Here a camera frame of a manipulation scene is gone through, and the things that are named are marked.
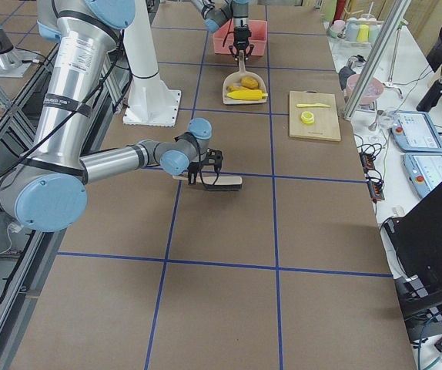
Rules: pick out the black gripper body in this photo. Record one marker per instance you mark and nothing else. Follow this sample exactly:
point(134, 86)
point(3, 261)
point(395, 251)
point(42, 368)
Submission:
point(195, 169)
point(242, 35)

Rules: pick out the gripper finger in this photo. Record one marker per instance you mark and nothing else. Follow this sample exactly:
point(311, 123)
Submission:
point(234, 52)
point(249, 51)

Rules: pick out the beige hand brush black bristles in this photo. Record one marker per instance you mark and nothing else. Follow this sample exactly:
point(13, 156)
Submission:
point(214, 183)

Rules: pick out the beige plastic dustpan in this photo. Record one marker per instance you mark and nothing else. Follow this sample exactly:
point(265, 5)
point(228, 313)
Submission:
point(242, 87)

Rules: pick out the brown toy potato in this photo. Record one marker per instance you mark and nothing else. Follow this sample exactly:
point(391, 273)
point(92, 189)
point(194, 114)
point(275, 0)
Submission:
point(249, 82)

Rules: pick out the yellow toy corn cob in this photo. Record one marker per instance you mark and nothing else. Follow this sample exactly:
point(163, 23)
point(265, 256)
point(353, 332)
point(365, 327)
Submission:
point(247, 94)

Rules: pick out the tan toy ginger root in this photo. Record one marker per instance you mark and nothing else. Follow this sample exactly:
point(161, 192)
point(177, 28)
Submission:
point(232, 87)

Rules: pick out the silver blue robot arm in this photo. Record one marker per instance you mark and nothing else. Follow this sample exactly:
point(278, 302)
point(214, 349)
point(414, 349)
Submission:
point(45, 189)
point(235, 11)

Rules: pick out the pink plastic bin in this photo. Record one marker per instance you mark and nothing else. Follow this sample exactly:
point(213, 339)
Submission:
point(223, 38)

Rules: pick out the yellow plastic toy knife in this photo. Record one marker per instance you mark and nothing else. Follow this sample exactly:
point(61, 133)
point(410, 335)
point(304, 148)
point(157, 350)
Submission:
point(312, 105)

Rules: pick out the yellow toy lemon slices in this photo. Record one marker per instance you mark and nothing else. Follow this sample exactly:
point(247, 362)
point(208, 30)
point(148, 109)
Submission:
point(307, 118)

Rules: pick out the bamboo cutting board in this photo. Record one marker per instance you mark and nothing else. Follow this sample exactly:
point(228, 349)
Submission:
point(326, 126)

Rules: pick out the yellow plastic cup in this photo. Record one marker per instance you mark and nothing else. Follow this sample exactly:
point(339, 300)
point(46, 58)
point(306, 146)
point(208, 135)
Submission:
point(363, 33)

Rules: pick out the black power strip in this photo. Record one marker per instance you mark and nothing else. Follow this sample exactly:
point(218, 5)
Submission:
point(373, 177)

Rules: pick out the upper teach pendant tablet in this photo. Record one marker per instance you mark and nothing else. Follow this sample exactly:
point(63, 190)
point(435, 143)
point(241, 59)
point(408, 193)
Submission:
point(414, 132)

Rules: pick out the teach pendant tablet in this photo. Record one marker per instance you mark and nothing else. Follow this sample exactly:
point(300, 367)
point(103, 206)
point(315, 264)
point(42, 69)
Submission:
point(424, 171)
point(414, 132)

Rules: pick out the black water bottle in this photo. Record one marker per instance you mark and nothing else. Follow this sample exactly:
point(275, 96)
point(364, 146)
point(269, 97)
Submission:
point(431, 97)

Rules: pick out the lower teach pendant tablet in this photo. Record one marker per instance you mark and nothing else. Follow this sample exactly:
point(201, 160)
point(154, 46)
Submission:
point(424, 171)

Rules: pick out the black monitor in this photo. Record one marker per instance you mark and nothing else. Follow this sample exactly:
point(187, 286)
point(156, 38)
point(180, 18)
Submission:
point(417, 240)

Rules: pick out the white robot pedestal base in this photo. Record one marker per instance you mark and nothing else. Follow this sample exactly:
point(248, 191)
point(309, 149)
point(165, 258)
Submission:
point(150, 101)

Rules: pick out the aluminium frame post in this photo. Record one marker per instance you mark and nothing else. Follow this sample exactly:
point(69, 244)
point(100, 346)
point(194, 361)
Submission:
point(390, 25)

